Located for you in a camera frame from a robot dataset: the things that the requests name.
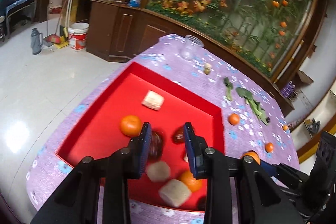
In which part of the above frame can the small green olive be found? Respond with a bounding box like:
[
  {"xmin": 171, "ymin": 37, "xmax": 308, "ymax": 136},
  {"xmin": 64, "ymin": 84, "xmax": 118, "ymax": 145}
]
[{"xmin": 203, "ymin": 69, "xmax": 211, "ymax": 75}]

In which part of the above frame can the clear plastic jar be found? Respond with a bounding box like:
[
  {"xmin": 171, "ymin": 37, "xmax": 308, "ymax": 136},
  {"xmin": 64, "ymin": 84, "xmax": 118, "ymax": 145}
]
[{"xmin": 180, "ymin": 35, "xmax": 204, "ymax": 60}]

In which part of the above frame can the white red plastic bucket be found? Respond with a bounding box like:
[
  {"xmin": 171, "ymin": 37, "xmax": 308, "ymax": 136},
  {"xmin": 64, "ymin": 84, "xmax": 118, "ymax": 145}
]
[{"xmin": 68, "ymin": 22, "xmax": 89, "ymax": 51}]

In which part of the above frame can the small green vegetable stalk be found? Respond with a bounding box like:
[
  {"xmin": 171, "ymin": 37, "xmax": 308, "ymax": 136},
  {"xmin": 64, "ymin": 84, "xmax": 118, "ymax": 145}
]
[{"xmin": 223, "ymin": 77, "xmax": 233, "ymax": 101}]

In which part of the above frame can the grey thermos flask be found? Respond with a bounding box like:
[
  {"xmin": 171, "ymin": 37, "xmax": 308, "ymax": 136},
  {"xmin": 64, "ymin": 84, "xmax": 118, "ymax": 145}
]
[{"xmin": 30, "ymin": 28, "xmax": 43, "ymax": 55}]

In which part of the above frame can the red shallow box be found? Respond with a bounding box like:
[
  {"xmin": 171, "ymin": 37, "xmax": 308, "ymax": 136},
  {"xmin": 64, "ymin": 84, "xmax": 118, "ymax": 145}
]
[{"xmin": 55, "ymin": 61, "xmax": 227, "ymax": 212}]

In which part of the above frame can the beige sugarcane piece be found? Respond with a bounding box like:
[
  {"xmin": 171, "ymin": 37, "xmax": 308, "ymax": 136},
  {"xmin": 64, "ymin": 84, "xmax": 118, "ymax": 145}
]
[
  {"xmin": 158, "ymin": 179, "xmax": 192, "ymax": 208},
  {"xmin": 146, "ymin": 161, "xmax": 171, "ymax": 182},
  {"xmin": 183, "ymin": 153, "xmax": 189, "ymax": 162},
  {"xmin": 141, "ymin": 90, "xmax": 164, "ymax": 111}
]

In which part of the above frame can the wooden cabinet counter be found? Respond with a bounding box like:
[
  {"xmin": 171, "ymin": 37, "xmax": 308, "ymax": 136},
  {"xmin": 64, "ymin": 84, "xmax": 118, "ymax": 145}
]
[{"xmin": 71, "ymin": 0, "xmax": 294, "ymax": 116}]

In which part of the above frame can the small beige nut piece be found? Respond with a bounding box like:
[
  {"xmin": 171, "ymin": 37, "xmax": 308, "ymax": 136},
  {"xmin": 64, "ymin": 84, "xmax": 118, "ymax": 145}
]
[{"xmin": 204, "ymin": 63, "xmax": 212, "ymax": 69}]

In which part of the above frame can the purple floral tablecloth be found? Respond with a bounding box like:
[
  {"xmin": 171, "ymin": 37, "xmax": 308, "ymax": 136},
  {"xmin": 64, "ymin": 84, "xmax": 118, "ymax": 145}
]
[{"xmin": 26, "ymin": 34, "xmax": 299, "ymax": 209}]

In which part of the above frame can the green leafy vegetable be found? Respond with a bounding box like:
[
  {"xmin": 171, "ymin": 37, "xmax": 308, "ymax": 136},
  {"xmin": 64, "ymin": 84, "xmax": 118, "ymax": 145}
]
[{"xmin": 236, "ymin": 87, "xmax": 270, "ymax": 126}]

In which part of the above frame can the dark red jujube date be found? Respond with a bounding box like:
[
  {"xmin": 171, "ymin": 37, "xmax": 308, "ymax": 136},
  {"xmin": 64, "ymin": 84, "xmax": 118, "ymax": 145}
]
[{"xmin": 148, "ymin": 131, "xmax": 165, "ymax": 161}]

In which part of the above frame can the orange tangerine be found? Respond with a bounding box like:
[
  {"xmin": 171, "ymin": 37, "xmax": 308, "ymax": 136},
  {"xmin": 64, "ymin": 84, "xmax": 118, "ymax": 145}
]
[
  {"xmin": 241, "ymin": 151, "xmax": 261, "ymax": 165},
  {"xmin": 120, "ymin": 115, "xmax": 142, "ymax": 138},
  {"xmin": 228, "ymin": 113, "xmax": 240, "ymax": 126},
  {"xmin": 179, "ymin": 170, "xmax": 203, "ymax": 193},
  {"xmin": 265, "ymin": 142, "xmax": 274, "ymax": 153}
]

